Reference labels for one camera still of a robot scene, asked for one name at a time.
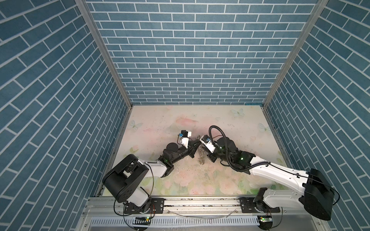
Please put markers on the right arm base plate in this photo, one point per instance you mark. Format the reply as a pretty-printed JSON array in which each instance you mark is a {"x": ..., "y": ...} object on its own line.
[{"x": 248, "y": 205}]

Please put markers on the aluminium right corner post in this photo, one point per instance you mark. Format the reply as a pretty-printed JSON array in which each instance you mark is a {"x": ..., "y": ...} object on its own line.
[{"x": 316, "y": 12}]

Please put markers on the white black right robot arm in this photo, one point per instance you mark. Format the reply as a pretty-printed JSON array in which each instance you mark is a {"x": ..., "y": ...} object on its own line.
[{"x": 307, "y": 189}]

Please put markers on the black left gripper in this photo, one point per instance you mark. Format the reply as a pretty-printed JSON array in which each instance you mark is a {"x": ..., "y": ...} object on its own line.
[{"x": 191, "y": 149}]

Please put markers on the aluminium front rail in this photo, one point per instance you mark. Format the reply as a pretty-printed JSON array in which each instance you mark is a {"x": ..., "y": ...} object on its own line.
[{"x": 183, "y": 205}]

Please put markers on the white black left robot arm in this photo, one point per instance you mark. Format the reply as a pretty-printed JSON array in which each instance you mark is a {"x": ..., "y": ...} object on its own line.
[{"x": 123, "y": 181}]

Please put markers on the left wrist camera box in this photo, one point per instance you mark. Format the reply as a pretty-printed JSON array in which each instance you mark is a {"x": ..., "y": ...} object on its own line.
[{"x": 185, "y": 137}]

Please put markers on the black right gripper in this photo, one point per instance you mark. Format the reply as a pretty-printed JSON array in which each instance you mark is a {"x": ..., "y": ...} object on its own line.
[{"x": 211, "y": 157}]

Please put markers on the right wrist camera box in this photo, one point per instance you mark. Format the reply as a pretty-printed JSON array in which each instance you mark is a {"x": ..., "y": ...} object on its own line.
[{"x": 206, "y": 141}]

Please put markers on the aluminium corner post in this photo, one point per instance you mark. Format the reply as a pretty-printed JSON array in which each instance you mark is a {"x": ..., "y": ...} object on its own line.
[
  {"x": 316, "y": 12},
  {"x": 88, "y": 18}
]

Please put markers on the aluminium left corner post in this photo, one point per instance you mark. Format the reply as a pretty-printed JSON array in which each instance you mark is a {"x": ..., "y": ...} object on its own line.
[{"x": 88, "y": 18}]

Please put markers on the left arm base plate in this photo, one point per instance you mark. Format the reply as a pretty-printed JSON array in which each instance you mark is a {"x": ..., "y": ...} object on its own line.
[{"x": 154, "y": 204}]

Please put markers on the large metal keyring band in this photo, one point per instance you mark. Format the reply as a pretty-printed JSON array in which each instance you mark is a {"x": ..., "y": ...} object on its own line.
[{"x": 201, "y": 154}]

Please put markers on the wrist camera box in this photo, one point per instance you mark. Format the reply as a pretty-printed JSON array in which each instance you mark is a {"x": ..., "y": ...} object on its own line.
[
  {"x": 206, "y": 141},
  {"x": 185, "y": 137}
]

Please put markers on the perforated cable duct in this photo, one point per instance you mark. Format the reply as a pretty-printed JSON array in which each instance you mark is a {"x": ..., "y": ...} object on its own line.
[{"x": 174, "y": 221}]

